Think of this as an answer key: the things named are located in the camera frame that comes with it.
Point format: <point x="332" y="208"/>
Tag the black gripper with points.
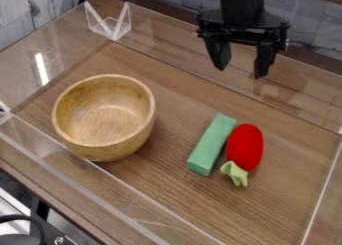
<point x="263" y="31"/>

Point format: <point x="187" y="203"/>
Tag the green rectangular block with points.
<point x="206" y="152"/>

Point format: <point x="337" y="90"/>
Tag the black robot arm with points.
<point x="243" y="9"/>

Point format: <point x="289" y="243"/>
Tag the clear acrylic tray wall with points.
<point x="147" y="200"/>

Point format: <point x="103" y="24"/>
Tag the red plush fruit green leaf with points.
<point x="243" y="153"/>

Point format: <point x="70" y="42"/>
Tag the clear acrylic corner bracket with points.
<point x="110" y="27"/>

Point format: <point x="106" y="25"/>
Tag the wooden bowl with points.
<point x="103" y="117"/>

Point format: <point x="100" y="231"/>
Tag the black metal table leg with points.
<point x="39" y="209"/>

